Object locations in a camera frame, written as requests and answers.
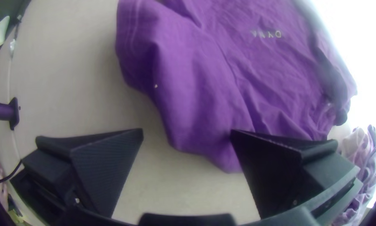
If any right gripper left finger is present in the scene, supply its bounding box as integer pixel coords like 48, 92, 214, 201
10, 128, 144, 220

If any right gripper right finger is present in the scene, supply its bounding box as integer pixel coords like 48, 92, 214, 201
230, 129, 361, 220

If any dark t-shirt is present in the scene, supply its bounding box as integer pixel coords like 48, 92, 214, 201
115, 0, 358, 174

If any heap of clothes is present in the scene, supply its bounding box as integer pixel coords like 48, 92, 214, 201
327, 125, 376, 226

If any black cable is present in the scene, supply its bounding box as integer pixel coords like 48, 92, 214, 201
0, 160, 23, 185

